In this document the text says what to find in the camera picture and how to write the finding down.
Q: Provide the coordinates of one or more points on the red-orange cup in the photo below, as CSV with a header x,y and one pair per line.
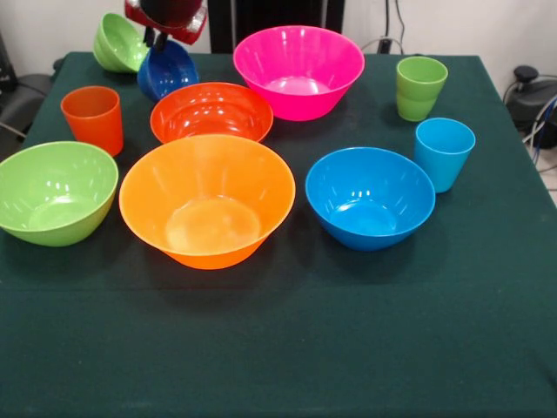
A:
x,y
95,130

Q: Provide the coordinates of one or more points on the light blue bowl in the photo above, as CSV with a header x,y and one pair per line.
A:
x,y
370,200

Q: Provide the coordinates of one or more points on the large orange bowl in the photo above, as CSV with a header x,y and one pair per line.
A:
x,y
209,200

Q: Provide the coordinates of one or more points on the black stand base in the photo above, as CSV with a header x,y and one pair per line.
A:
x,y
531,96

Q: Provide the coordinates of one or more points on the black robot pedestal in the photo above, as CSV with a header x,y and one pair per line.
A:
x,y
222,26

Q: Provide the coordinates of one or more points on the small dark blue bowl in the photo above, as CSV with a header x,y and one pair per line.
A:
x,y
169,74

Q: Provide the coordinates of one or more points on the black power plug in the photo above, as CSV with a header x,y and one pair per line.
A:
x,y
385,45

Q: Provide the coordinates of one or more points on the large pink bowl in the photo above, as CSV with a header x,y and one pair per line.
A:
x,y
300,65

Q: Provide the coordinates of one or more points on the large green bowl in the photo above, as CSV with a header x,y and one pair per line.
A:
x,y
52,196

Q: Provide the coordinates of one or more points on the green cup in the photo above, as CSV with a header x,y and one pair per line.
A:
x,y
420,100

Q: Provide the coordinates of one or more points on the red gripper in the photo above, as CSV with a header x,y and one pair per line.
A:
x,y
180,34

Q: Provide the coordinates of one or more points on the small green bowl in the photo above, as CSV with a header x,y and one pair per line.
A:
x,y
115,48

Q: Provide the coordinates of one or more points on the dark green tablecloth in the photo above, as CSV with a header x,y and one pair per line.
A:
x,y
278,339

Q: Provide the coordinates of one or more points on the light blue cup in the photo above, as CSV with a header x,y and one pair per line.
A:
x,y
441,165

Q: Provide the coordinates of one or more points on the red-orange bowl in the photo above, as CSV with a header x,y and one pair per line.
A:
x,y
211,113

